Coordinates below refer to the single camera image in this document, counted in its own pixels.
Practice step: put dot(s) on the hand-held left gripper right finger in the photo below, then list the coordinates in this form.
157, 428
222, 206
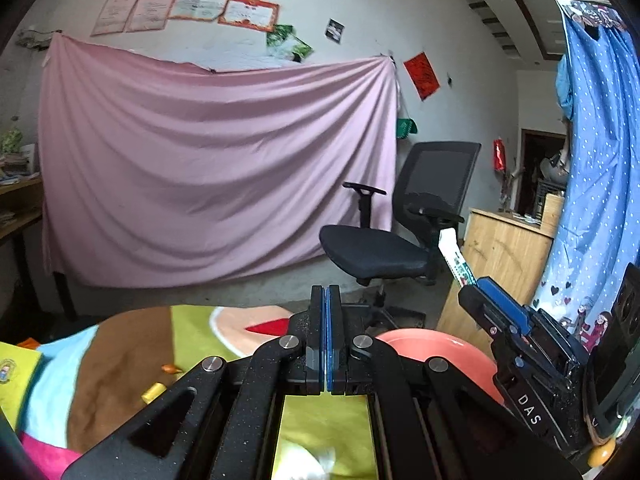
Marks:
336, 340

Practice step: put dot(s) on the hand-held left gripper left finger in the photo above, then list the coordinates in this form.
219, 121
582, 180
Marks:
317, 340

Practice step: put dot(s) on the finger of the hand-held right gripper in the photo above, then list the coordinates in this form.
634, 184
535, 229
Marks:
477, 310
505, 305

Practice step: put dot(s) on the pink plastic basin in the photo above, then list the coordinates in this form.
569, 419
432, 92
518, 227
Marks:
435, 347

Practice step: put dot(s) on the green white wrapper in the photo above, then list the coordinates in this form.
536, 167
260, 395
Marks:
454, 255

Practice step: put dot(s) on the small orange wrapper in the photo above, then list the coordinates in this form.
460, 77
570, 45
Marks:
170, 369

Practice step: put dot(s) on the small yellow wrapper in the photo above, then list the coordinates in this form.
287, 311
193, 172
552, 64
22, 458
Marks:
153, 392

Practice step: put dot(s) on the wooden cabinet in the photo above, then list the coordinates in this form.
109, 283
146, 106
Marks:
500, 260

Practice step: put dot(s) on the black office chair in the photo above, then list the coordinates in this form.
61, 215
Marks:
375, 250

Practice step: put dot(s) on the blue dotted curtain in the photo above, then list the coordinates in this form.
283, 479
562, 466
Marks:
595, 185

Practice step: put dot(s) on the red hanging packet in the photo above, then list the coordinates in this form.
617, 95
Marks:
500, 155

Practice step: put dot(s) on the green hanging object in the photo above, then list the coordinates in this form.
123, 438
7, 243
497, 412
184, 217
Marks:
406, 128

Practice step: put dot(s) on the colourful patchwork blanket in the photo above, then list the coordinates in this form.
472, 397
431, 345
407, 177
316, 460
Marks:
115, 360

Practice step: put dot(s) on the pink hanging sheet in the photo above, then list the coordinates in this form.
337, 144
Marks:
210, 160

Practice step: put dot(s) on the yellow book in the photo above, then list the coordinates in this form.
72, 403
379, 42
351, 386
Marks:
15, 380

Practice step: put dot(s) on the wooden shelf desk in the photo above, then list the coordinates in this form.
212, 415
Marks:
17, 210

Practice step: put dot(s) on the white box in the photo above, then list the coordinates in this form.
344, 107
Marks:
28, 157

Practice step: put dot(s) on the stack of books and papers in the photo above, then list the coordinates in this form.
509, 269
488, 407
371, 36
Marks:
12, 170

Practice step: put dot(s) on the small green plant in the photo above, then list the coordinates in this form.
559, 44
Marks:
11, 141

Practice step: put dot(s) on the red paper wall decoration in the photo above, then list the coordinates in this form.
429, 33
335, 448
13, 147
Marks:
421, 76

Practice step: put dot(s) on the green wall photo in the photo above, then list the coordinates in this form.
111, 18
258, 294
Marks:
278, 36
299, 50

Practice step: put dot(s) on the small wall photo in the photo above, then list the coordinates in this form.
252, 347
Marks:
334, 30

